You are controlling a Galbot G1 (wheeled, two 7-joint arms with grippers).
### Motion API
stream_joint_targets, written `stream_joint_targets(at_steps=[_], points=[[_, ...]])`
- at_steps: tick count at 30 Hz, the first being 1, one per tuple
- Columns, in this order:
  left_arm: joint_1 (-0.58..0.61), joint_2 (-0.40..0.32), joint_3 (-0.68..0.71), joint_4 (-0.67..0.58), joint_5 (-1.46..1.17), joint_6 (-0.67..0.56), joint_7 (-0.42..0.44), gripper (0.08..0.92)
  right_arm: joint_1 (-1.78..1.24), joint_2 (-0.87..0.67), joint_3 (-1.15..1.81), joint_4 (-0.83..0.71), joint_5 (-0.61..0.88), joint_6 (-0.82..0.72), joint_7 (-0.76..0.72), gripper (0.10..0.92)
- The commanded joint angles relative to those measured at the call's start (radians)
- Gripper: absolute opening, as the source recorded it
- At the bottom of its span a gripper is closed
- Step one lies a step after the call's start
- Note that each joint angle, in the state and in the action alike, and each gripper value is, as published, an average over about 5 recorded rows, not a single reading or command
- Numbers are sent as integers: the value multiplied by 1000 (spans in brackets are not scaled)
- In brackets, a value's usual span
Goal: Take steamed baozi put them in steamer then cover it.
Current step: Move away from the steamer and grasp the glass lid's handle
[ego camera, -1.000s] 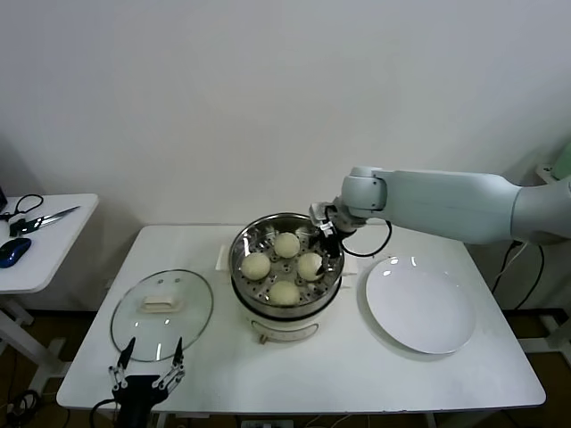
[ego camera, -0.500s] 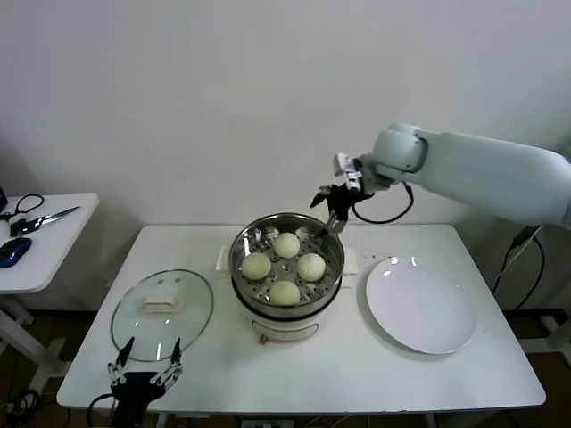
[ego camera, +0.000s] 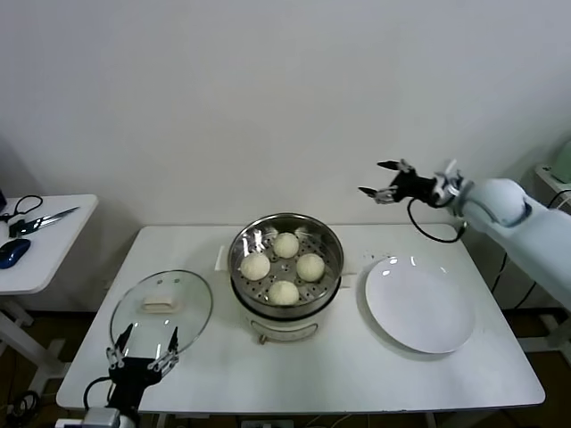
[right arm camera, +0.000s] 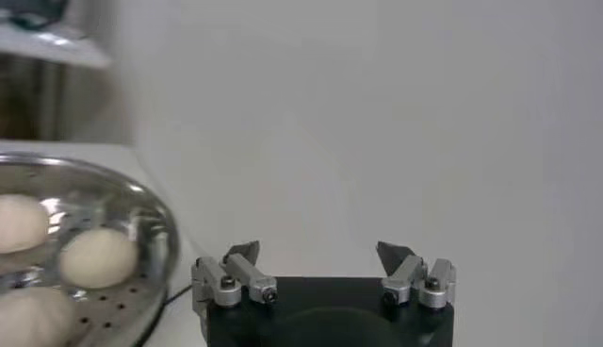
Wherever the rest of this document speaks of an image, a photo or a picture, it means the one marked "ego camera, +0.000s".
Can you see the round white plate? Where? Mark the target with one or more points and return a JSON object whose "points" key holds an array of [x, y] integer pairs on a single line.
{"points": [[419, 307]]}

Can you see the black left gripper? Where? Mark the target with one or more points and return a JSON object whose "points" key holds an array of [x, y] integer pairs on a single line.
{"points": [[134, 374]]}

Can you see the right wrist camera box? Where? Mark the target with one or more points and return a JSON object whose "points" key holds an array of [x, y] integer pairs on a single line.
{"points": [[446, 183]]}

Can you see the perforated steel steamer basket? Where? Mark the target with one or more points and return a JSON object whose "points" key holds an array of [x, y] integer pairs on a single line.
{"points": [[250, 241]]}

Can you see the blue computer mouse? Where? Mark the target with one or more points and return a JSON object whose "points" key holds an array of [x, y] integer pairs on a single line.
{"points": [[13, 252]]}

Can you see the round glass pot lid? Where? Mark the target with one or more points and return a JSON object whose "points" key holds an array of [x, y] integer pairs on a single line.
{"points": [[187, 303]]}

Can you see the white electric cooking pot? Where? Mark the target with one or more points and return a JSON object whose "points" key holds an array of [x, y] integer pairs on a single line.
{"points": [[285, 331]]}

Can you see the white side table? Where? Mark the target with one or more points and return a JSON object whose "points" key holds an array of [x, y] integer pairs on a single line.
{"points": [[58, 249]]}

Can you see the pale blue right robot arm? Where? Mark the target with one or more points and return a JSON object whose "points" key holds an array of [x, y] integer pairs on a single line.
{"points": [[504, 205]]}

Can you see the black device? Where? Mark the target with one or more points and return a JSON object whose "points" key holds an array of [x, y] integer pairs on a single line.
{"points": [[1, 200]]}

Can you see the pale green appliance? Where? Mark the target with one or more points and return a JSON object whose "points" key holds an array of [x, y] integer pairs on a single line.
{"points": [[563, 162]]}

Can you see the white shelf table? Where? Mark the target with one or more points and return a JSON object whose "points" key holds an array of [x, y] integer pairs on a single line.
{"points": [[546, 175]]}

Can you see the white steamed baozi bun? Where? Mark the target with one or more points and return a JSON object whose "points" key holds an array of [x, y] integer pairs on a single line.
{"points": [[310, 267], [283, 293], [286, 244], [255, 267]]}

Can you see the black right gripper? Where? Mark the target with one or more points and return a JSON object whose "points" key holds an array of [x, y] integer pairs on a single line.
{"points": [[415, 186]]}

